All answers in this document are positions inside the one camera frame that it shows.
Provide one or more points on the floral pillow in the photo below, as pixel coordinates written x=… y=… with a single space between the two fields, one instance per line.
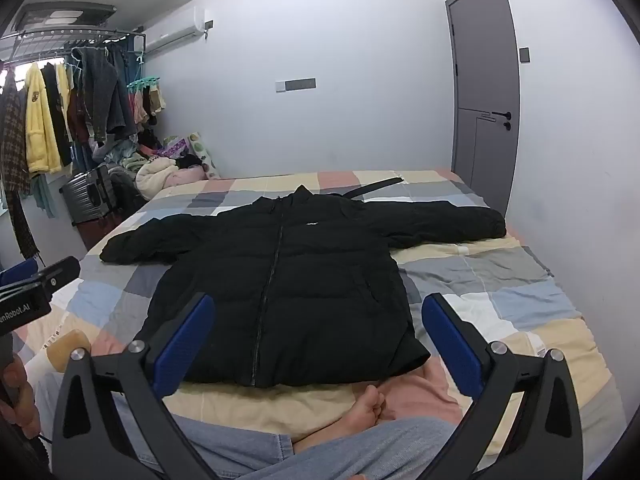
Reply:
x=202 y=152

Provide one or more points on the checkered bed sheet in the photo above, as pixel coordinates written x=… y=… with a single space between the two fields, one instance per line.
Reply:
x=500 y=280

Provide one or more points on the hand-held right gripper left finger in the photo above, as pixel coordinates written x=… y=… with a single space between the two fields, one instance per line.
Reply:
x=185 y=345

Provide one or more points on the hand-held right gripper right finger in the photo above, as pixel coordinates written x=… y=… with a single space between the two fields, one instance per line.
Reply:
x=450 y=345

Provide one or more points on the green clip hanger with laundry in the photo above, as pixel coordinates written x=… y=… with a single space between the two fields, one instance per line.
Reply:
x=146 y=97

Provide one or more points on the teal hanging garment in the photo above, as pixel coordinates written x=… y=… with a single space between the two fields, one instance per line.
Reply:
x=42 y=195

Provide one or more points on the black leather belt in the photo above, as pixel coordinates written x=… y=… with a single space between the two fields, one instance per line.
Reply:
x=375 y=186

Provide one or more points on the grey wall panel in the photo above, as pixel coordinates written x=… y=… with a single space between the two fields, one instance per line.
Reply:
x=300 y=84

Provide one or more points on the white air conditioner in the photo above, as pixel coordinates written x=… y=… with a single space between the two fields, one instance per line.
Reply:
x=172 y=30

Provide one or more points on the purple package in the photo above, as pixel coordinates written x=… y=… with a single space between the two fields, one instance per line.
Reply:
x=174 y=146

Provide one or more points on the dark wall switch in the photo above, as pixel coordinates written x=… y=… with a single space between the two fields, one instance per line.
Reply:
x=524 y=55

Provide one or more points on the grey suitcase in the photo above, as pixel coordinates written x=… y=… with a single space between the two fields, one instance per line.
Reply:
x=92 y=195

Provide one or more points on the pile of clothes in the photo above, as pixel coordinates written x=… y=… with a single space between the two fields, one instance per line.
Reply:
x=155 y=172

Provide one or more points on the black puffer jacket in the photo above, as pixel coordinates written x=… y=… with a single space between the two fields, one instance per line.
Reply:
x=300 y=285

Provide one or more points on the dark red hanging garment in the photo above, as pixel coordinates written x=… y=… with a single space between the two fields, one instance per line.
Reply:
x=77 y=117

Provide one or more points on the metal clothes rack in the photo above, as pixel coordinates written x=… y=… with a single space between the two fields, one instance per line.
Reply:
x=65 y=35

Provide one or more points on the plaid coat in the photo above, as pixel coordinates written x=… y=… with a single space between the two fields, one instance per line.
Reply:
x=12 y=150

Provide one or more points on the person's jeans legs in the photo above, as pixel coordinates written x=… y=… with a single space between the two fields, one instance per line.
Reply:
x=310 y=452

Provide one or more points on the yellow fleece robe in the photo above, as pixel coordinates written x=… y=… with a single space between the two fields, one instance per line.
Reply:
x=37 y=120

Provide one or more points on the grey door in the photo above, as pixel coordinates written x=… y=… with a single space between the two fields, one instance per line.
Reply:
x=480 y=60

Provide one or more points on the black hanging garment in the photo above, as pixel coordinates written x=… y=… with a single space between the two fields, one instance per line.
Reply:
x=57 y=110

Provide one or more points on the person's left hand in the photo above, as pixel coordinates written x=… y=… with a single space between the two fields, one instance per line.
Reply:
x=22 y=400

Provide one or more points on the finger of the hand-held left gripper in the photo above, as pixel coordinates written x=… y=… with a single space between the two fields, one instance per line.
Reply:
x=60 y=270
x=20 y=274

